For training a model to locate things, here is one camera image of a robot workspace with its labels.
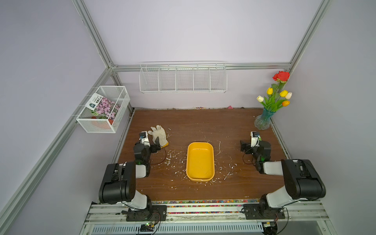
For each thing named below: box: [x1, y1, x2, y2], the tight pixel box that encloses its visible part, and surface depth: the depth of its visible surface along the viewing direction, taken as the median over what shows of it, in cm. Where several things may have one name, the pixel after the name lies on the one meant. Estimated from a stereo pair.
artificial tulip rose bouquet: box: [256, 70, 293, 113], surface depth 92 cm
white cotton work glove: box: [147, 124, 169, 149], surface depth 107 cm
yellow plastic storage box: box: [186, 141, 215, 183], surface depth 93 cm
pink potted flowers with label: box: [84, 93, 121, 125], surface depth 75 cm
